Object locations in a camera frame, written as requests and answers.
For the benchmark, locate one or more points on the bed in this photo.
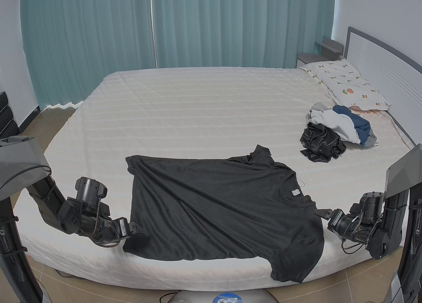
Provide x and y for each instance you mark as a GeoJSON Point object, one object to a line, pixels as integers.
{"type": "Point", "coordinates": [197, 113]}

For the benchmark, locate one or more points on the black T-shirt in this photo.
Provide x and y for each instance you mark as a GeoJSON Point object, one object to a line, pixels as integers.
{"type": "Point", "coordinates": [214, 206]}

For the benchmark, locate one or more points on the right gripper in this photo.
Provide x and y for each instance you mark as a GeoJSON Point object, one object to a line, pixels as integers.
{"type": "Point", "coordinates": [343, 224]}

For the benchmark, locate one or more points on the grey bedside table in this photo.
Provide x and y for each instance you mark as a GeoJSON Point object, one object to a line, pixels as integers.
{"type": "Point", "coordinates": [306, 59]}

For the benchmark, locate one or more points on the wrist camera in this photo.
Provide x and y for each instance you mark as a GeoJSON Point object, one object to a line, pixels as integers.
{"type": "Point", "coordinates": [102, 191]}
{"type": "Point", "coordinates": [355, 210]}

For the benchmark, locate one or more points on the black shiny garment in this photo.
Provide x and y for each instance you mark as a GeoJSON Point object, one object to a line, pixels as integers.
{"type": "Point", "coordinates": [321, 143]}

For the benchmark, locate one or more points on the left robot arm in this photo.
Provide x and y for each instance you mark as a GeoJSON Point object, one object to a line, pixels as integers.
{"type": "Point", "coordinates": [59, 216]}

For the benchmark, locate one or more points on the pile of clothes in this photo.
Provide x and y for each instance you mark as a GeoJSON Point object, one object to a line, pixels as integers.
{"type": "Point", "coordinates": [339, 126]}

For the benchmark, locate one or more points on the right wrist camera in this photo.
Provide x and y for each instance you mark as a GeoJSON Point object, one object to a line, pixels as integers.
{"type": "Point", "coordinates": [355, 210]}

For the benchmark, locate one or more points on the white printed pillow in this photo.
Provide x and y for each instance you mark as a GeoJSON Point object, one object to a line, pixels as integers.
{"type": "Point", "coordinates": [346, 80]}

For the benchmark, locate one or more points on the blue-green curtain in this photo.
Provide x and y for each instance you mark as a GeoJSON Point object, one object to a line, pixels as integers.
{"type": "Point", "coordinates": [85, 31]}
{"type": "Point", "coordinates": [240, 14]}

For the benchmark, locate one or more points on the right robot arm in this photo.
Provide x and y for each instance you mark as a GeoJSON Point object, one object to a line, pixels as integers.
{"type": "Point", "coordinates": [392, 219]}

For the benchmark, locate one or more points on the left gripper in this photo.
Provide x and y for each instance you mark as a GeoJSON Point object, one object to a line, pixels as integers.
{"type": "Point", "coordinates": [120, 230]}

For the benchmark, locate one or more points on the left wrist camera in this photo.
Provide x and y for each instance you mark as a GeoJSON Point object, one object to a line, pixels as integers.
{"type": "Point", "coordinates": [102, 191]}

